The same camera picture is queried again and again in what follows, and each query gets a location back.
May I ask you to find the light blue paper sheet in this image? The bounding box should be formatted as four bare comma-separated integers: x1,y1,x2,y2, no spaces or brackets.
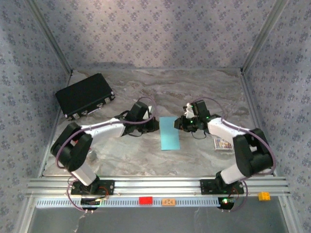
159,116,181,150

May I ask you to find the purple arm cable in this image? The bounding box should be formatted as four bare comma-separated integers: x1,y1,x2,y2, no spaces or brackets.
55,97,157,214
190,97,276,213

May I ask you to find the aluminium side rail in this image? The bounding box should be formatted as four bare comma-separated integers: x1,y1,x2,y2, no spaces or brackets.
38,70,73,178
239,69,277,177

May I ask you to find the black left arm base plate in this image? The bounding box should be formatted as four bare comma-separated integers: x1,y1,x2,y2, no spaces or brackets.
70,180,115,196

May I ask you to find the small picture card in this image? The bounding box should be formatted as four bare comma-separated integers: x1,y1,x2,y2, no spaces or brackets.
213,138,233,150

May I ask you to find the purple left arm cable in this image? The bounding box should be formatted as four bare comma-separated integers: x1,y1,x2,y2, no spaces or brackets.
55,97,157,214

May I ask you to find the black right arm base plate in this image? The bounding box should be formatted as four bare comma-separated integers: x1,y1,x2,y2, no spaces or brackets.
199,179,245,195

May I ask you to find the slotted grey cable duct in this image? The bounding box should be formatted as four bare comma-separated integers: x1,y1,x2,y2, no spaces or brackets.
35,197,240,209

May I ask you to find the aluminium mounting rail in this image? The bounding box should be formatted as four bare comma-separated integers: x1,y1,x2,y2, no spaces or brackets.
26,176,291,198

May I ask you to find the black hard case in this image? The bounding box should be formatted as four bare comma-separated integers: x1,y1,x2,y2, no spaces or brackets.
54,73,116,121

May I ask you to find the aluminium frame post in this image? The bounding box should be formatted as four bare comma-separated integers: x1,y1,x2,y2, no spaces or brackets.
240,0,292,73
25,0,73,73

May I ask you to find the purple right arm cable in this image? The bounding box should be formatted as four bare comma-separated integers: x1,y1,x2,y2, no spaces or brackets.
190,97,276,213

